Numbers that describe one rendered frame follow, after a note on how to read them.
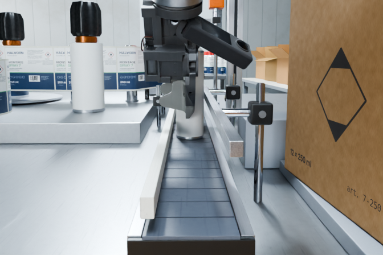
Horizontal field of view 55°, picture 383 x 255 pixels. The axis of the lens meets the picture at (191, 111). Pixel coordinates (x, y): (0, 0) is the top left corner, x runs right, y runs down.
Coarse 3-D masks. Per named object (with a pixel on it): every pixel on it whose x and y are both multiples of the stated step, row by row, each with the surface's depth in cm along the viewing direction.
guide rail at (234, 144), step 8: (208, 96) 64; (208, 104) 59; (216, 104) 53; (216, 112) 45; (216, 120) 43; (224, 120) 40; (224, 128) 35; (232, 128) 35; (224, 136) 34; (232, 136) 32; (240, 136) 32; (224, 144) 34; (232, 144) 30; (240, 144) 30; (232, 152) 30; (240, 152) 30
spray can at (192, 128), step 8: (200, 48) 66; (200, 56) 66; (200, 64) 66; (200, 72) 66; (200, 80) 66; (200, 88) 66; (200, 96) 67; (200, 104) 67; (176, 112) 68; (184, 112) 66; (200, 112) 67; (176, 120) 69; (184, 120) 67; (192, 120) 67; (200, 120) 67; (176, 128) 69; (184, 128) 67; (192, 128) 67; (200, 128) 68; (176, 136) 69; (184, 136) 67; (192, 136) 67; (200, 136) 68
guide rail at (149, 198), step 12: (168, 120) 67; (168, 132) 57; (168, 144) 54; (156, 156) 43; (156, 168) 38; (156, 180) 34; (144, 192) 31; (156, 192) 33; (144, 204) 31; (156, 204) 33; (144, 216) 31
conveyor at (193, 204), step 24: (192, 144) 64; (168, 168) 50; (192, 168) 50; (216, 168) 50; (168, 192) 41; (192, 192) 41; (216, 192) 41; (168, 216) 35; (192, 216) 35; (216, 216) 35
